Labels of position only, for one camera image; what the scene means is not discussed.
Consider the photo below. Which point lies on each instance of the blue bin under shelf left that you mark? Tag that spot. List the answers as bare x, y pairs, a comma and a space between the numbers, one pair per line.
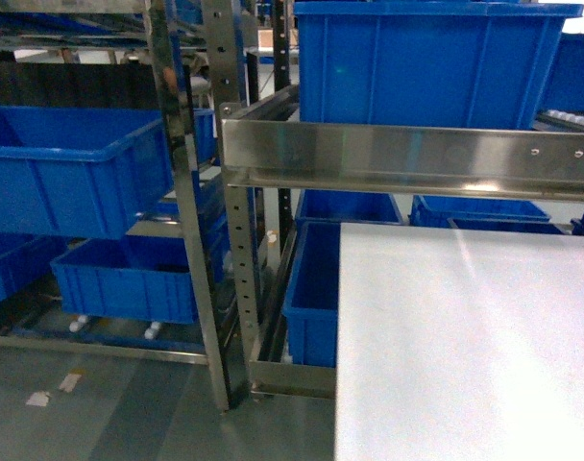
329, 206

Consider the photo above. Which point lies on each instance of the blue bin under shelf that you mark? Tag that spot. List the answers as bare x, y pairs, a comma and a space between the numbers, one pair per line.
435, 211
329, 206

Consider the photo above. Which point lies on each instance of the left shelf lower blue bin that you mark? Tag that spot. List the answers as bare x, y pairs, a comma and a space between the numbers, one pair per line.
143, 278

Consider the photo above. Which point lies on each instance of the blue bin under shelf right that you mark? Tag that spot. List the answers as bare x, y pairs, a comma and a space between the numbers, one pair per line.
435, 211

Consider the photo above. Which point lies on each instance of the large blue bin on shelf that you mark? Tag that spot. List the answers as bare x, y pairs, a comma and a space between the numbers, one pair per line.
449, 64

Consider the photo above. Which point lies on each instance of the left shelf upper blue bin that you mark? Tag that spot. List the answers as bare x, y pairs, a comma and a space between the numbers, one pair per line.
81, 172

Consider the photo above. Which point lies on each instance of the blue bin beside table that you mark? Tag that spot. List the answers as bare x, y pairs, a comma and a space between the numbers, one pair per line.
311, 300

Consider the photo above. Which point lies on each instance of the blue bin bottom far left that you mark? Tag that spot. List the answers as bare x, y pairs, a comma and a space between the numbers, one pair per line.
24, 258

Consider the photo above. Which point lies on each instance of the perforated steel upright post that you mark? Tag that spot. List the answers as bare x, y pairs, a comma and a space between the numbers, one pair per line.
225, 51

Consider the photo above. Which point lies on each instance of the steel upright post left rack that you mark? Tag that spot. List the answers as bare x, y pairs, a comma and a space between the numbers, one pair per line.
216, 303

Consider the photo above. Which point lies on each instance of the stainless steel shelf rail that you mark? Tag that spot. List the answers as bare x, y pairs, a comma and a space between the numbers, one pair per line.
447, 162

